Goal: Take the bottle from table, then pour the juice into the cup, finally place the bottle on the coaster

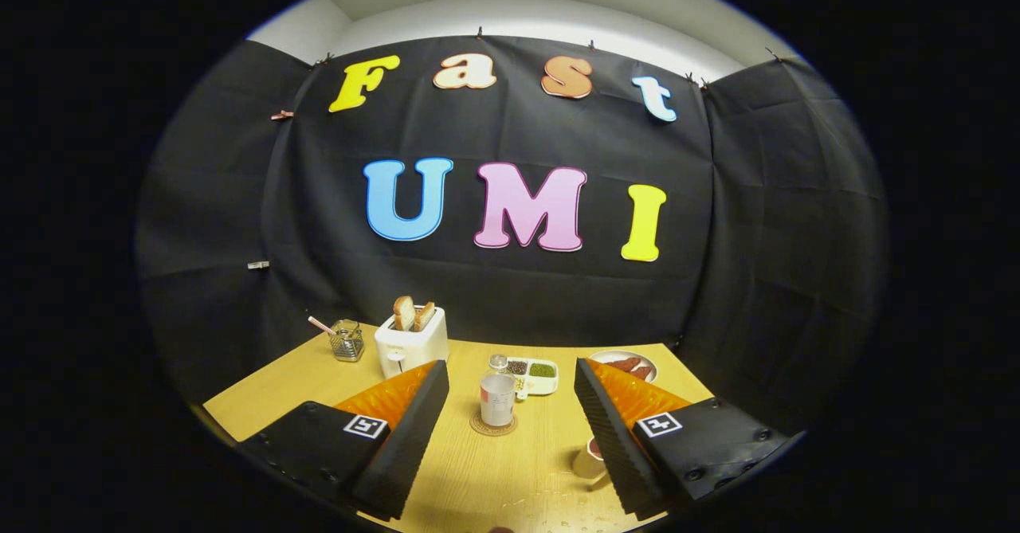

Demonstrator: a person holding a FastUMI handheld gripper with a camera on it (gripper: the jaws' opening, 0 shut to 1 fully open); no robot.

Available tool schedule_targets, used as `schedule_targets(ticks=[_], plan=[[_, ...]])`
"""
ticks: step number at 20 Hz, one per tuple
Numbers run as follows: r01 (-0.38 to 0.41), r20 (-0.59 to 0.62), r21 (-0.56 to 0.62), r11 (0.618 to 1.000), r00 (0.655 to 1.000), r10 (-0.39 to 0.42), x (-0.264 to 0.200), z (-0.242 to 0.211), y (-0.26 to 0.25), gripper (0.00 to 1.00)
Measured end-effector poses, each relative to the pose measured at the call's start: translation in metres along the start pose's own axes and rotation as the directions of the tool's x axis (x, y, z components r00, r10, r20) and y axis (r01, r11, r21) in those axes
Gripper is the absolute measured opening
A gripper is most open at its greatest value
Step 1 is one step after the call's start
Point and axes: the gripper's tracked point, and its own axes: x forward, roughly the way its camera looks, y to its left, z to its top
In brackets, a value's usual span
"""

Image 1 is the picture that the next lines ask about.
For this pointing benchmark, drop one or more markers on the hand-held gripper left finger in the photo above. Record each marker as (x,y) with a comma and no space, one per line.
(406,437)

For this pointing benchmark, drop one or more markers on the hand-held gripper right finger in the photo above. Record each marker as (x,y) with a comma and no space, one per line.
(613,437)

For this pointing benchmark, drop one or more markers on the round wooden coaster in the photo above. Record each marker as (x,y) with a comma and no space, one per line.
(478,428)

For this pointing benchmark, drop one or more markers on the clear juice bottle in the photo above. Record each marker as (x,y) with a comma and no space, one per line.
(497,401)

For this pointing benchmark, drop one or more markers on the red sausage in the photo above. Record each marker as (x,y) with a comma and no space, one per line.
(642,372)
(623,364)

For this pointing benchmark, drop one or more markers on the white round plate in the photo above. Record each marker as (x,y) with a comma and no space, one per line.
(649,364)

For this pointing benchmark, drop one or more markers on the white toaster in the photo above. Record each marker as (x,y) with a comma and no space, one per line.
(410,351)

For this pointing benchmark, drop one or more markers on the white divided condiment dish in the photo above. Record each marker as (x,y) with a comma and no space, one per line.
(542,382)

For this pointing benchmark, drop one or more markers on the wooden table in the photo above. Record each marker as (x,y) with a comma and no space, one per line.
(494,477)

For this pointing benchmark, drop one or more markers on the small glass jar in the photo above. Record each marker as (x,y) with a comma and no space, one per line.
(347,343)

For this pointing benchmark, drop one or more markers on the toast slice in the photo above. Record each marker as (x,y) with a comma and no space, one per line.
(404,313)
(425,316)

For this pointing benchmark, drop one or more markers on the pink stick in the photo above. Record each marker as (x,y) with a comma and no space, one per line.
(320,324)

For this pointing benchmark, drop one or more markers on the black backdrop cloth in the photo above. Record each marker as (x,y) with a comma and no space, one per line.
(223,214)

